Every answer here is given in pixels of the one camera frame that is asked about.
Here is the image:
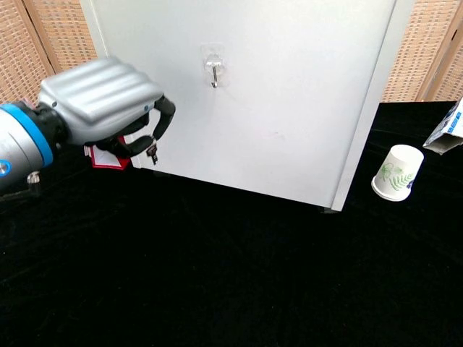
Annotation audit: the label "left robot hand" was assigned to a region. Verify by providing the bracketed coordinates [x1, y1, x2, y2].
[35, 56, 177, 159]

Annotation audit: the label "silver keys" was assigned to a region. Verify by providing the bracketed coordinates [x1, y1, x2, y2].
[145, 142, 160, 166]

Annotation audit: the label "clear adhesive metal hook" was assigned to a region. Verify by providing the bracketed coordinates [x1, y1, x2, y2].
[200, 43, 231, 89]

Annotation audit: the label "white cabinet board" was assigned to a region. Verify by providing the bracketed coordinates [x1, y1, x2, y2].
[79, 0, 417, 213]

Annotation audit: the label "red spiral notepad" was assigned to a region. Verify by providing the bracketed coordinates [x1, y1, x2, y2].
[83, 135, 131, 171]

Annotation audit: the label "woven rattan folding screen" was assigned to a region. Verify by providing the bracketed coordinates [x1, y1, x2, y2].
[0, 0, 463, 106]

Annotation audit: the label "black velvet table cloth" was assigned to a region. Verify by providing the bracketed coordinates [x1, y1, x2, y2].
[0, 100, 463, 347]

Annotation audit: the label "white paper cup leaf print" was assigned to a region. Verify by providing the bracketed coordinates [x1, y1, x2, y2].
[370, 144, 425, 202]

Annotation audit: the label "blue white carton box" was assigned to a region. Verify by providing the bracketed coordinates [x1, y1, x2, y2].
[422, 96, 463, 156]

